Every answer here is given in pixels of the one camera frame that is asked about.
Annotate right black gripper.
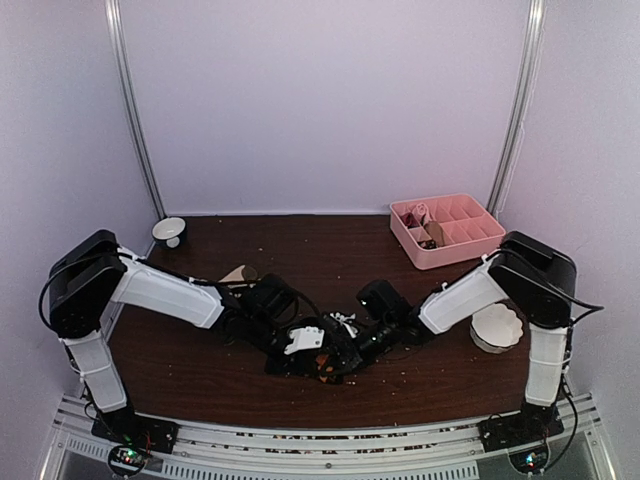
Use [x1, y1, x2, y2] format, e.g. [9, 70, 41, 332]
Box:
[322, 318, 399, 377]

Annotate argyle black red orange sock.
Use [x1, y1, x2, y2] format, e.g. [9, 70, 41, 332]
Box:
[312, 352, 348, 385]

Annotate striped beige green sock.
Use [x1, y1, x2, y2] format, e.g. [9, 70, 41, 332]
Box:
[220, 265, 259, 283]

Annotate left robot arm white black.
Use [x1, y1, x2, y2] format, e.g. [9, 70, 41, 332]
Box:
[37, 230, 327, 453]

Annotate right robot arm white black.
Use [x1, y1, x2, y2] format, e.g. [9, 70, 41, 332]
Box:
[317, 231, 603, 451]

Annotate rolled socks in box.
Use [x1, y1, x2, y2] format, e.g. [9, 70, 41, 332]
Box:
[401, 202, 446, 250]

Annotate pink divided organizer box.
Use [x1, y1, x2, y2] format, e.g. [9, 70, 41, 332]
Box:
[390, 194, 506, 270]

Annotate white scalloped bowl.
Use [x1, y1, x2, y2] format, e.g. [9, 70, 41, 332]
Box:
[470, 303, 524, 354]

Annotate dark bowl white inside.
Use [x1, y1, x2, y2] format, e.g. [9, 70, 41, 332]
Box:
[151, 217, 187, 249]

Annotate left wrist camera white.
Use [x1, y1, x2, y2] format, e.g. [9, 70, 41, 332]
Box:
[284, 326, 325, 355]

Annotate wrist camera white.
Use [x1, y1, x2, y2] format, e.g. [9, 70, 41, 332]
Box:
[284, 326, 325, 355]
[329, 312, 360, 339]

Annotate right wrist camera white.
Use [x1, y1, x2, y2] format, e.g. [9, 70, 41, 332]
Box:
[329, 312, 360, 339]

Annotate right aluminium frame post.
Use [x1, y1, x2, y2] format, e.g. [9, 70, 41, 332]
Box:
[487, 0, 546, 218]

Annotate aluminium frame post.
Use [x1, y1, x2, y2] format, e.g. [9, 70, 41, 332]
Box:
[487, 0, 546, 218]
[104, 0, 166, 220]

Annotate left aluminium frame post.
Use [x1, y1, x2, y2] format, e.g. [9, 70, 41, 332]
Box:
[104, 0, 166, 220]

